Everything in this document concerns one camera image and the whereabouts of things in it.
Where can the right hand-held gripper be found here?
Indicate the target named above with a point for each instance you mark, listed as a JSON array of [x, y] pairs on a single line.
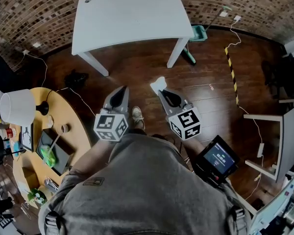
[[185, 124]]

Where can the white wall socket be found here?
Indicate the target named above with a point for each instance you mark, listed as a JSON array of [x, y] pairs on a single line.
[[223, 14], [237, 18], [36, 44], [26, 52]]

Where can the round wooden side table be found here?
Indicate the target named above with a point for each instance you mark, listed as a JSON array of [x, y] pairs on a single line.
[[73, 136]]

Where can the person's right forearm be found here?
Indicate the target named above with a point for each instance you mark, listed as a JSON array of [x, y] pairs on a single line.
[[192, 147]]

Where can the cardboard box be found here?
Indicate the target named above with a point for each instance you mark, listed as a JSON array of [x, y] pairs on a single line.
[[30, 180]]

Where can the white desk with frame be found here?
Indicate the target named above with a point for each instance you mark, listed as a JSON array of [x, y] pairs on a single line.
[[292, 131]]

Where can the green mop bucket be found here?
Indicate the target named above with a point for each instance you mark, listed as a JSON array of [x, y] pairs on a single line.
[[198, 33]]

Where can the green flat mop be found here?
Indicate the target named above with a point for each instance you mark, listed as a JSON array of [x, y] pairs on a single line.
[[189, 55]]

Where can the small green plant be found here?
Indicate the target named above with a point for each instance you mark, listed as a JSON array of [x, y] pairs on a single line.
[[36, 196]]

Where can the black bag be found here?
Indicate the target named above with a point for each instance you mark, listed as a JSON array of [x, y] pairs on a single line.
[[76, 78]]

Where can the black office chair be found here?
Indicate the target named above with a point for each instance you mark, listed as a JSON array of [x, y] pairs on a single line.
[[281, 75]]

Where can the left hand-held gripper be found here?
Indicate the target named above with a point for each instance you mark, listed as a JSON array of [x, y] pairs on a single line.
[[110, 126]]

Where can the person's left forearm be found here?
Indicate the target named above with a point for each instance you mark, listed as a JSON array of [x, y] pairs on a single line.
[[95, 153]]

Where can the white equipment rack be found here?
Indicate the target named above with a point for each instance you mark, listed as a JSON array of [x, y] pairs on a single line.
[[276, 209]]

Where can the white table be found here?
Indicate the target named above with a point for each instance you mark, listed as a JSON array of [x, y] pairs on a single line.
[[132, 16]]

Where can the person's shoe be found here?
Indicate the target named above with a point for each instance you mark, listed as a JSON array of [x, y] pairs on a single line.
[[138, 117]]

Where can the black tray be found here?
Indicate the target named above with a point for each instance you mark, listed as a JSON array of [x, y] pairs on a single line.
[[61, 155]]

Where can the black screen device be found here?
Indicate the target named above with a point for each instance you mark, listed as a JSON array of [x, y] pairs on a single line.
[[218, 159]]

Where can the white shade table lamp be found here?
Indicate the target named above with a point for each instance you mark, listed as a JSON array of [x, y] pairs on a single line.
[[17, 106]]

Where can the black armchair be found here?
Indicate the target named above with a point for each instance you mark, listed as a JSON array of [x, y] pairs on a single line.
[[1, 72]]

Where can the red and white can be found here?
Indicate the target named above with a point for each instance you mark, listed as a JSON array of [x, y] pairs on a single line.
[[8, 133]]

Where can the person's grey shirt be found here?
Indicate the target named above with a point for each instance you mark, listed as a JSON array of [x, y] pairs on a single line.
[[142, 187]]

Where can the black picture frame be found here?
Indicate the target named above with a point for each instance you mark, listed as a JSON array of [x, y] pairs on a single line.
[[27, 137]]

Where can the white tissue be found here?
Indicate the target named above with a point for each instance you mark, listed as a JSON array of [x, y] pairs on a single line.
[[159, 83]]

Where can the yellow black hazard tape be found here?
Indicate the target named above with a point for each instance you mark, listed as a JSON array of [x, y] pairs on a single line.
[[232, 75]]

